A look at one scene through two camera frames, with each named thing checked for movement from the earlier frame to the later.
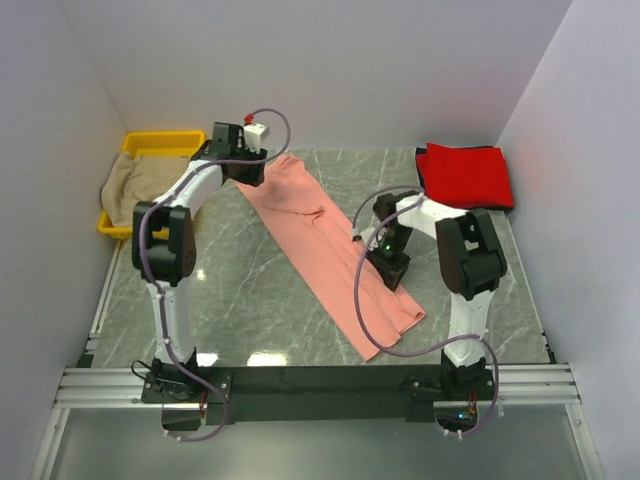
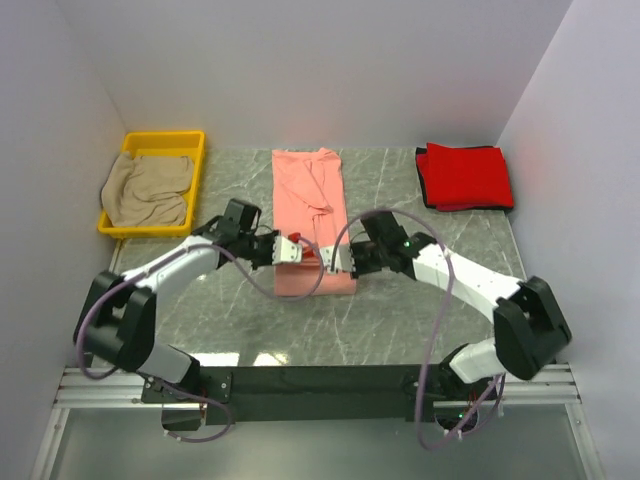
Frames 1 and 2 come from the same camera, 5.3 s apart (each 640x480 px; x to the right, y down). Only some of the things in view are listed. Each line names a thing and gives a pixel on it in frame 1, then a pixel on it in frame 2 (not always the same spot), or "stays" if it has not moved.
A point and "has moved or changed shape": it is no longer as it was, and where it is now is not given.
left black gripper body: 249,173 to 257,248
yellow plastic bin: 153,144 stays
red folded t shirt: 474,176 stays
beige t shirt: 130,180 stays
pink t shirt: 292,201 has moved or changed shape
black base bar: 317,395 stays
